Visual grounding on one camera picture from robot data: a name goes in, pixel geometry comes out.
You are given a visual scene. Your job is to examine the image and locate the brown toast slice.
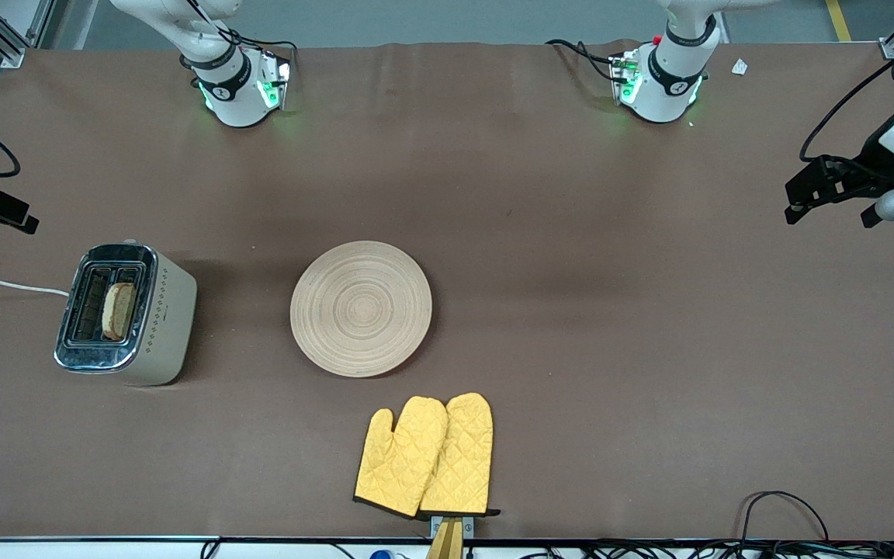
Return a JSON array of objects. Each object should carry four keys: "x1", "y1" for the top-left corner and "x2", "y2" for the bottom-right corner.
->
[{"x1": 101, "y1": 282, "x2": 138, "y2": 342}]

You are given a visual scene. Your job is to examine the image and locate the round wooden plate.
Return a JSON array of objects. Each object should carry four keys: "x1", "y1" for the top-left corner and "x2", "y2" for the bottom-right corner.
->
[{"x1": 289, "y1": 241, "x2": 433, "y2": 379}]

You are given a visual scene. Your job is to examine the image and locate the chrome and beige toaster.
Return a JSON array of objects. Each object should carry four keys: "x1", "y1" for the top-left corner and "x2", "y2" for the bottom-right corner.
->
[{"x1": 54, "y1": 241, "x2": 198, "y2": 387}]

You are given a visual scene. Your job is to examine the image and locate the brown table cover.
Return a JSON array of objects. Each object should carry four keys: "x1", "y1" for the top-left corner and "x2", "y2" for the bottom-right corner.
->
[{"x1": 0, "y1": 40, "x2": 894, "y2": 541}]

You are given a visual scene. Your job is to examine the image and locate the yellow quilted oven mitt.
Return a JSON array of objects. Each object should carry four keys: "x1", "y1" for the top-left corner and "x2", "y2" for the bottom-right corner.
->
[
  {"x1": 353, "y1": 396, "x2": 449, "y2": 519},
  {"x1": 418, "y1": 392, "x2": 501, "y2": 519}
]

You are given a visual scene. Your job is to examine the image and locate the white toaster power cable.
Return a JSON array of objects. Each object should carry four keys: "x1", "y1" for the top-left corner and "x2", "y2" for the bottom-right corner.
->
[{"x1": 0, "y1": 277, "x2": 71, "y2": 297}]

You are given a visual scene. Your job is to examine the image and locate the black left base cable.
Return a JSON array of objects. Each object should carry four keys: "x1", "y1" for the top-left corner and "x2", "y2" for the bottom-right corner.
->
[{"x1": 546, "y1": 39, "x2": 620, "y2": 83}]

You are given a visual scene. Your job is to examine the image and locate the black base cable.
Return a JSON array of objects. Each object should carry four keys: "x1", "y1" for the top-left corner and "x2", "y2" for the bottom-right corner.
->
[
  {"x1": 222, "y1": 30, "x2": 299, "y2": 55},
  {"x1": 546, "y1": 39, "x2": 620, "y2": 83}
]

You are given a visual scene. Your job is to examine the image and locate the black looped cable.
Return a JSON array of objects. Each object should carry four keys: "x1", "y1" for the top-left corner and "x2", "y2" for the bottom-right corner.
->
[{"x1": 741, "y1": 490, "x2": 832, "y2": 544}]

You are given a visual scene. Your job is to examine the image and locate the black right base cable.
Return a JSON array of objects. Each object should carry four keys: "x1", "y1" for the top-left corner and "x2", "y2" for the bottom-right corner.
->
[{"x1": 222, "y1": 30, "x2": 299, "y2": 55}]

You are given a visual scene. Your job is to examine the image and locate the black cable bundle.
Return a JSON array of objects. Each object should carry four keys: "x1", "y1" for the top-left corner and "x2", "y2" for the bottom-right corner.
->
[{"x1": 521, "y1": 542, "x2": 894, "y2": 559}]

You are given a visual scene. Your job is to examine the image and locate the small metal bracket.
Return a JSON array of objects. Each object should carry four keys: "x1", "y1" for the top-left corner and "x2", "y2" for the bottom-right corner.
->
[{"x1": 429, "y1": 516, "x2": 475, "y2": 539}]

